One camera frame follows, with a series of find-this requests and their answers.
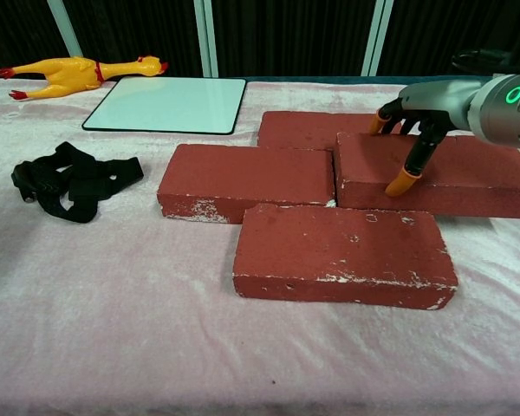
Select pale metal partition post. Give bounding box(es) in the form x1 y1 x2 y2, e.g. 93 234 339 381
361 0 395 77
46 0 84 60
192 0 220 79

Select red brick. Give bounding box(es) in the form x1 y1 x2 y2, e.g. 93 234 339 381
257 110 406 153
231 204 459 311
156 143 336 225
335 131 520 221

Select black strap bundle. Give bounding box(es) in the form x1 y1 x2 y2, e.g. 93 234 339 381
10 140 146 224

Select yellow rubber chicken toy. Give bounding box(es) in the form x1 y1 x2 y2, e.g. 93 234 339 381
0 55 170 101

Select white board black edge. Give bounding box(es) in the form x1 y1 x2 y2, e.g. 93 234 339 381
81 76 248 136

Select pink velvet tablecloth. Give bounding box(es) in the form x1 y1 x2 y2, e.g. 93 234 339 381
0 75 520 416

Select dark teal table cover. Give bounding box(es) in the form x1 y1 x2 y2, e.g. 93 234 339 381
244 75 493 86

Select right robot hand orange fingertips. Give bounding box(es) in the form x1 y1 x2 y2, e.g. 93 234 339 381
368 78 483 198

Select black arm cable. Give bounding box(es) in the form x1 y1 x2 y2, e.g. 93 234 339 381
452 48 520 75

